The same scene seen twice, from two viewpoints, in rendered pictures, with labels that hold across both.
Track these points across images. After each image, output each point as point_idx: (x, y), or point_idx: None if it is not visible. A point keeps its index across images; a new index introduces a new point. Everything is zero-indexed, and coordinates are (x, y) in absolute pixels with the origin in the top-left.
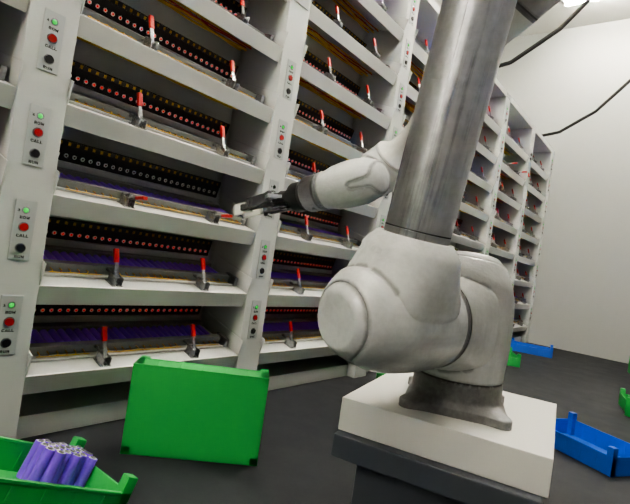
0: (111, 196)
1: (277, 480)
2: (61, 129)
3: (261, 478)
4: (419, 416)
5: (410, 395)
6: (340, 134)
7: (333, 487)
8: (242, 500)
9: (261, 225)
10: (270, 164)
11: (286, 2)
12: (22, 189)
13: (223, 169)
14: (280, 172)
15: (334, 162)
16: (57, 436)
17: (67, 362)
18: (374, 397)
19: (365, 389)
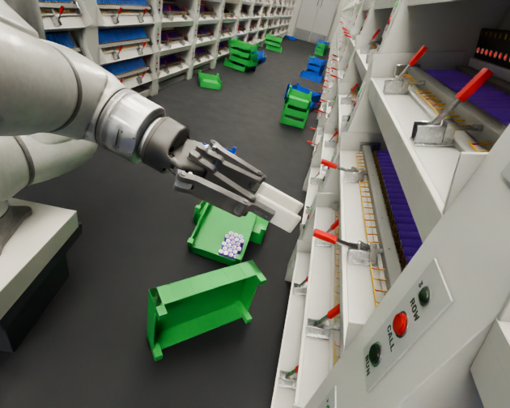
0: None
1: (124, 325)
2: (360, 99)
3: (137, 320)
4: (22, 203)
5: (22, 208)
6: None
7: (74, 337)
8: (141, 291)
9: (353, 355)
10: (470, 201)
11: None
12: (339, 142)
13: (399, 170)
14: (487, 267)
15: None
16: (285, 301)
17: (306, 273)
18: (50, 217)
19: (55, 227)
